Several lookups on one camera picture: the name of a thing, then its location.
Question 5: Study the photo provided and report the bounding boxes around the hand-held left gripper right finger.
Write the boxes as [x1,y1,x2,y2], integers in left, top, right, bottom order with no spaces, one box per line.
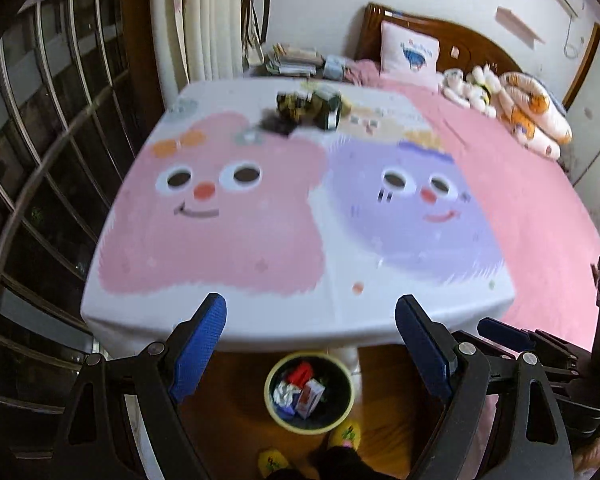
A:
[395,294,577,480]

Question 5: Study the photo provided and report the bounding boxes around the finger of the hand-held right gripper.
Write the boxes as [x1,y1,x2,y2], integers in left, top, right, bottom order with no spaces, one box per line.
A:
[477,317,596,368]

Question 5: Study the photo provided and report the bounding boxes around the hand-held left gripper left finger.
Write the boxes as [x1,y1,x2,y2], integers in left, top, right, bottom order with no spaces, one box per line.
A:
[54,292,229,480]

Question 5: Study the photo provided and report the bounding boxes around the silver foil wrapper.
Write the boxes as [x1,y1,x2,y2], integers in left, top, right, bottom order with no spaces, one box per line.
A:
[271,381,301,409]

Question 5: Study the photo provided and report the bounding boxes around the round dark trash bin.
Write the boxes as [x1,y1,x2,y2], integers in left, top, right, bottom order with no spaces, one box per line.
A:
[264,352,355,435]

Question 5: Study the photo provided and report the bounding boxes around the red wrapper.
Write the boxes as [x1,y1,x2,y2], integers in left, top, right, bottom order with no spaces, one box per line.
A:
[286,361,316,387]

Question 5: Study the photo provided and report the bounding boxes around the long pink patterned box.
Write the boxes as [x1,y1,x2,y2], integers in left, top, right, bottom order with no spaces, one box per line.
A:
[295,379,327,419]

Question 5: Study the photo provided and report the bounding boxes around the white table leg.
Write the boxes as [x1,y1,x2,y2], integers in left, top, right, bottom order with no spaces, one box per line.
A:
[339,344,366,402]

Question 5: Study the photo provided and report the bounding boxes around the cartoon face printed tablecloth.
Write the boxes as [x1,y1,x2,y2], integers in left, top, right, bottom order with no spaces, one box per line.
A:
[80,79,517,356]

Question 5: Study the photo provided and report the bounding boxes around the yellow right slipper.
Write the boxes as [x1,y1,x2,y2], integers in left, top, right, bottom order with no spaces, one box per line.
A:
[327,421,364,452]

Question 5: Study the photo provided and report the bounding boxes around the yellow slipper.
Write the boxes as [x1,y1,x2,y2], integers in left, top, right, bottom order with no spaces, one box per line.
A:
[257,447,294,480]
[327,421,364,452]

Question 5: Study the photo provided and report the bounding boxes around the yellow left slipper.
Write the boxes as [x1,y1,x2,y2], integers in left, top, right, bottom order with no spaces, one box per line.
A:
[257,447,294,480]

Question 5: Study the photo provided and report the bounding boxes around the pink bed sheet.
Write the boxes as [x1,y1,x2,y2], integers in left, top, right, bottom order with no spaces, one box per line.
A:
[347,57,600,356]

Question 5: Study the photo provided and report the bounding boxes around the floral sliding wardrobe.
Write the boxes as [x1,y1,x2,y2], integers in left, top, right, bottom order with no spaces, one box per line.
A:
[562,22,600,252]

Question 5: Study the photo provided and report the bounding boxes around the bear print rolled quilt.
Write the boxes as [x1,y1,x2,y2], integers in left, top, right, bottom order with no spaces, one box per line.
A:
[497,71,573,161]

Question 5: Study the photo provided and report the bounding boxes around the dark green small box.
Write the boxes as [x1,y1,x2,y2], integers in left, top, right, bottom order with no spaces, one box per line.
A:
[305,87,343,131]

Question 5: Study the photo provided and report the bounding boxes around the black gold crumpled wrapper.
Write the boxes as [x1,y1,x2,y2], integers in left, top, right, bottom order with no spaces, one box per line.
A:
[276,91,311,122]

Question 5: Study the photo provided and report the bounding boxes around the wooden nightstand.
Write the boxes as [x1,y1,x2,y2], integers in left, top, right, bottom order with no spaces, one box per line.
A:
[244,64,331,82]

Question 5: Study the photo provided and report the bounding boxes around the pale blue small boxes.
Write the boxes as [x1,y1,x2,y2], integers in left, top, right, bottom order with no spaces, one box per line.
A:
[324,55,349,81]

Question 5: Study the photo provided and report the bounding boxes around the white pillow blue print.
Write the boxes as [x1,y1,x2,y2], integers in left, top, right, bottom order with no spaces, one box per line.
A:
[379,21,441,77]

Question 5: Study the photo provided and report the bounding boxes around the brown wooden headboard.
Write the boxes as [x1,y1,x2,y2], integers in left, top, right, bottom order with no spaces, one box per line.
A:
[356,2,524,77]

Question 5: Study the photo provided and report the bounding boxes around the stack of books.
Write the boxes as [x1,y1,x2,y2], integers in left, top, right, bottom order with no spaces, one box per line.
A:
[262,42,326,77]

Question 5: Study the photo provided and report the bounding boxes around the cream curtain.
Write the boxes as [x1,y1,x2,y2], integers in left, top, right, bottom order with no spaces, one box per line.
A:
[150,0,247,111]

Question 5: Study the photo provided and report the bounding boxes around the hanging grey handbag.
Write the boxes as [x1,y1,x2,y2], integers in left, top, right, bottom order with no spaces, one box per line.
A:
[245,0,277,67]

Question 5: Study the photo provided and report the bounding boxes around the white wall cord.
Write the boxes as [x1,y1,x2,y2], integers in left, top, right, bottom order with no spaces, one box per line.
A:
[564,15,587,59]

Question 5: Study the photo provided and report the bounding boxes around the pink wall shelf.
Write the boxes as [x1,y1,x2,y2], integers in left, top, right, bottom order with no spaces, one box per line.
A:
[496,6,544,44]

